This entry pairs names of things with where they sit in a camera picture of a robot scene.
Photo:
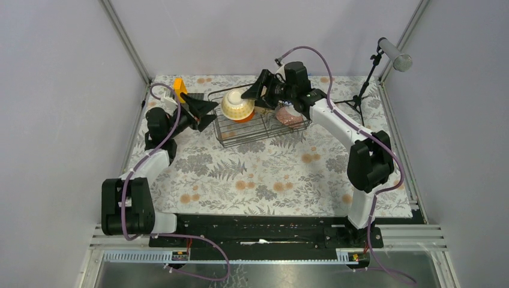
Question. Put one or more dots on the dark grey building plate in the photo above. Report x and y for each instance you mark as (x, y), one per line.
(197, 97)

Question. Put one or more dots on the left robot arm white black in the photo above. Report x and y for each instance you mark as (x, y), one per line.
(126, 204)

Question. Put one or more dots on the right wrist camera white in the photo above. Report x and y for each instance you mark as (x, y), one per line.
(280, 73)

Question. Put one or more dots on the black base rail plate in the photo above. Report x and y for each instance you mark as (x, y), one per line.
(280, 238)

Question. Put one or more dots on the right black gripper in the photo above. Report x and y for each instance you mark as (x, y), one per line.
(268, 79)

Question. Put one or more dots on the yellow sun pattern bowl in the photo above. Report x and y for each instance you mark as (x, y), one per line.
(234, 107)

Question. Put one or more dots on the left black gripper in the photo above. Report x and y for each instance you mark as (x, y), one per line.
(199, 107)

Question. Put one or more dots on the pink speckled bowl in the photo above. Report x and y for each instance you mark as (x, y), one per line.
(289, 117)

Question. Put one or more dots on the orange yellow block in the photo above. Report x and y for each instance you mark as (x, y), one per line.
(180, 88)

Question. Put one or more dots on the beige bowl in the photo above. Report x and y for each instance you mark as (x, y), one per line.
(261, 110)

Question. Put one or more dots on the black microphone tripod stand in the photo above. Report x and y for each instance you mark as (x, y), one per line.
(355, 103)

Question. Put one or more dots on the silver microphone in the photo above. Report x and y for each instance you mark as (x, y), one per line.
(401, 62)

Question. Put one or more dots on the floral patterned table mat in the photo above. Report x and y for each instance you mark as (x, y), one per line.
(302, 173)

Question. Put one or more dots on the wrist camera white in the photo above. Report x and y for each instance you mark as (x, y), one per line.
(169, 103)
(280, 73)

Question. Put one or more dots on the black wire dish rack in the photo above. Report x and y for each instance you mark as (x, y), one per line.
(263, 125)

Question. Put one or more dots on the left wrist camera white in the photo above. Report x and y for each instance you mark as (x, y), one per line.
(169, 103)

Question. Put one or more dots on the orange bowl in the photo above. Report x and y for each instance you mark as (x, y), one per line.
(248, 118)

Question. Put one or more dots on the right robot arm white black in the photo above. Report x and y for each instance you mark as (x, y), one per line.
(370, 161)

